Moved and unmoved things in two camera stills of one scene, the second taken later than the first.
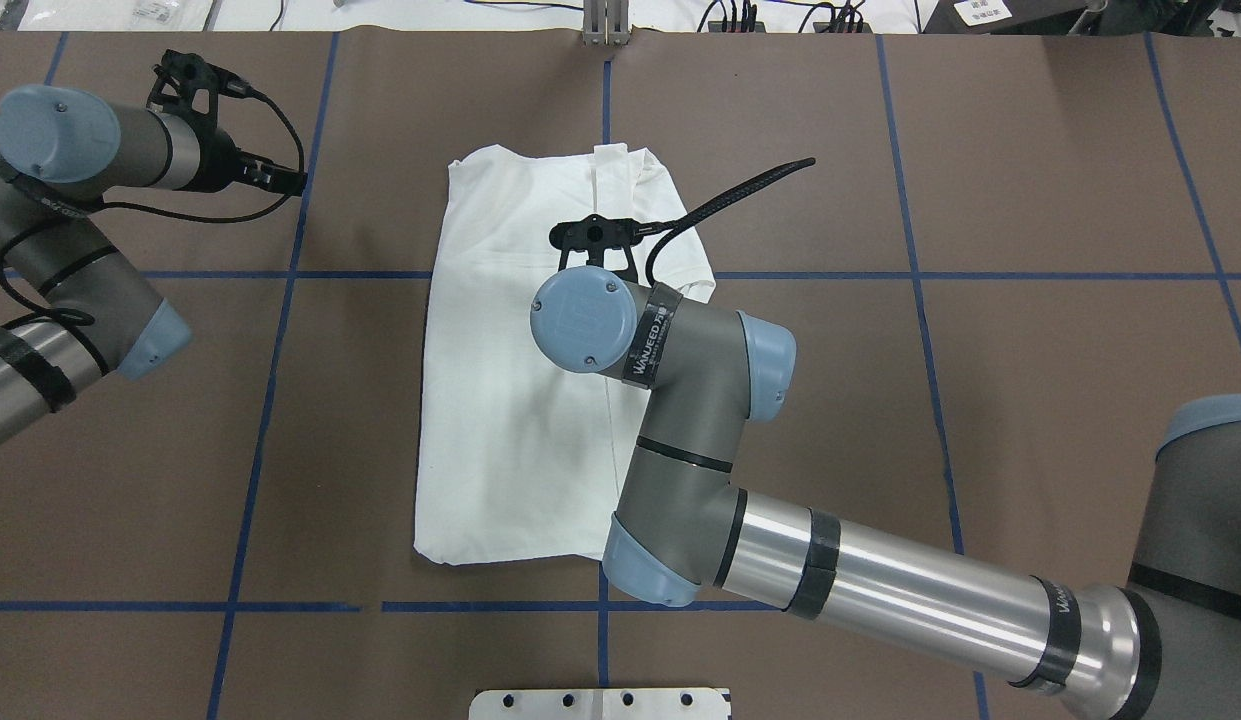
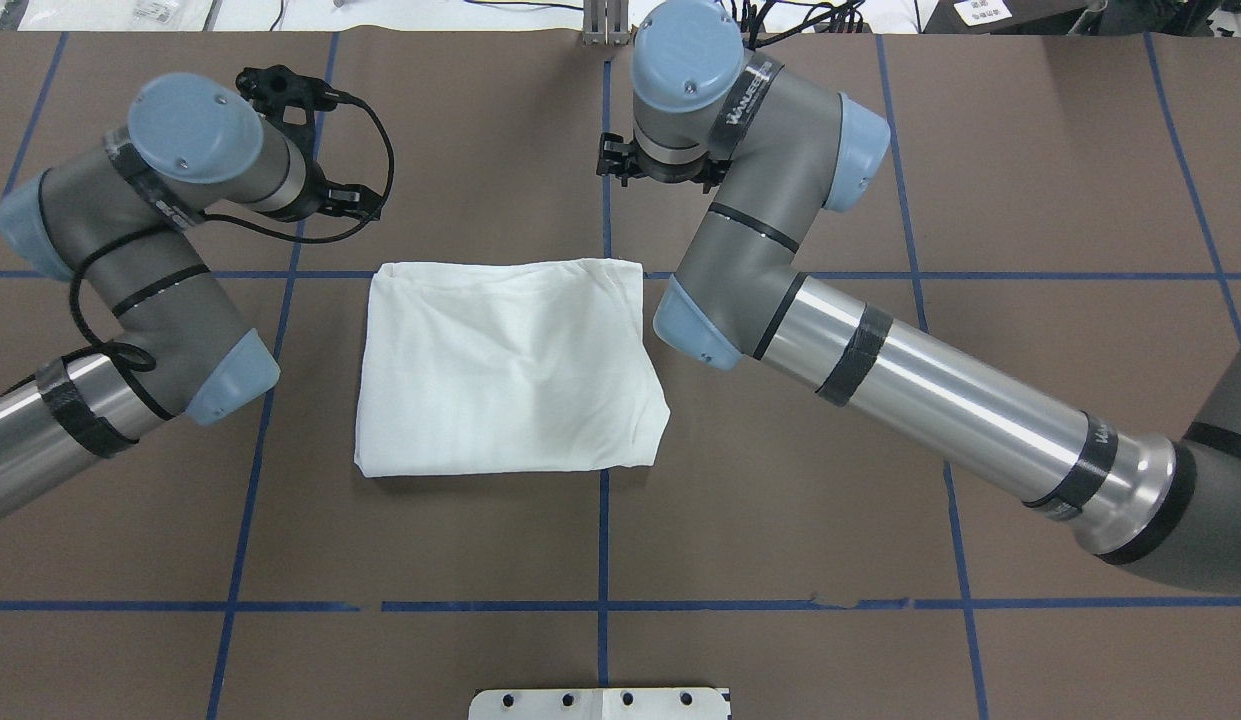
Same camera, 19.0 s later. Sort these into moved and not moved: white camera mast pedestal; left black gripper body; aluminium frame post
Moved: left black gripper body
Not moved: white camera mast pedestal; aluminium frame post
